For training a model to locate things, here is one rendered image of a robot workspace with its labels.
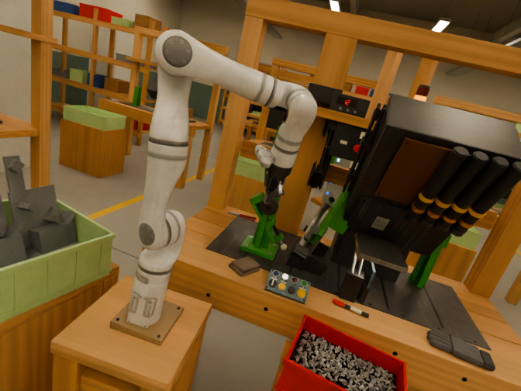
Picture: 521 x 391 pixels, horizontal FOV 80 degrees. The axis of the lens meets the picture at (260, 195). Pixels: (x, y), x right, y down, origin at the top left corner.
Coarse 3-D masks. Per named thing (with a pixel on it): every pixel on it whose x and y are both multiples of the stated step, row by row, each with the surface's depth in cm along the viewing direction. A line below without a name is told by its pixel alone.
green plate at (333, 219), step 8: (344, 192) 120; (344, 200) 116; (336, 208) 118; (344, 208) 119; (328, 216) 124; (336, 216) 120; (320, 224) 131; (328, 224) 121; (336, 224) 121; (344, 224) 120
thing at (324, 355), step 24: (312, 336) 96; (336, 336) 96; (288, 360) 80; (312, 360) 87; (336, 360) 89; (360, 360) 92; (384, 360) 92; (288, 384) 82; (312, 384) 79; (336, 384) 83; (360, 384) 84; (384, 384) 86
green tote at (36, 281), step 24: (96, 240) 103; (24, 264) 85; (48, 264) 91; (72, 264) 98; (96, 264) 107; (0, 288) 82; (24, 288) 87; (48, 288) 94; (72, 288) 102; (0, 312) 84
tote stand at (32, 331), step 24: (96, 288) 113; (24, 312) 90; (48, 312) 97; (72, 312) 106; (0, 336) 86; (24, 336) 92; (48, 336) 101; (0, 360) 88; (24, 360) 95; (48, 360) 104; (0, 384) 91; (24, 384) 99; (48, 384) 108
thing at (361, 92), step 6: (282, 78) 775; (288, 78) 771; (294, 78) 772; (306, 84) 762; (348, 84) 745; (348, 90) 748; (360, 90) 738; (366, 90) 735; (372, 90) 729; (354, 96) 738; (360, 96) 734; (366, 96) 735; (270, 132) 865; (264, 138) 830; (270, 138) 872
